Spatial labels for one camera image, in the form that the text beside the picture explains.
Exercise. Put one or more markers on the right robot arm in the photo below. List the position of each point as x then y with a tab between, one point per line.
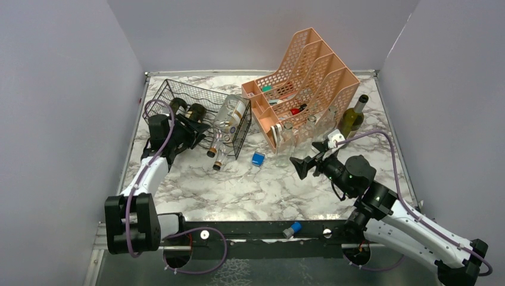
381	216

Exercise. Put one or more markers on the clear bottle with cork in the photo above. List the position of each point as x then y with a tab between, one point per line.
215	148

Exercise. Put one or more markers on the black wire wine rack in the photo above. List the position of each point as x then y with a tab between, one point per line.
211	100

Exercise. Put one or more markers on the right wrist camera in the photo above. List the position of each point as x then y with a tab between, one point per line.
335	139

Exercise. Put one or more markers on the white tape dispenser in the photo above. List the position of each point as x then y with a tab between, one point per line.
276	132

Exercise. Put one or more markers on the peach plastic file organizer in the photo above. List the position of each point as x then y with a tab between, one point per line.
310	73

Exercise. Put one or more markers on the large clear labelled bottle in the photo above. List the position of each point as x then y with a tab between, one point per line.
229	116

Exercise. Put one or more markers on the blue stamp block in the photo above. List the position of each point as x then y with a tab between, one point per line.
257	159

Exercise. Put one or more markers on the blue grey cylinder cap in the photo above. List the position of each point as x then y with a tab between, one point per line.
292	230

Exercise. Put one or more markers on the black base frame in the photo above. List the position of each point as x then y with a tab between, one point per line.
224	240

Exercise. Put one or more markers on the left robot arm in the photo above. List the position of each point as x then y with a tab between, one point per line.
131	220

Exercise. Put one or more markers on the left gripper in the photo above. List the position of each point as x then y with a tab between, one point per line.
193	130

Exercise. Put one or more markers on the green wine bottle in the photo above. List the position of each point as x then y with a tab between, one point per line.
196	111
353	118

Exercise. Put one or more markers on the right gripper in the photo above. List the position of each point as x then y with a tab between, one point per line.
303	166

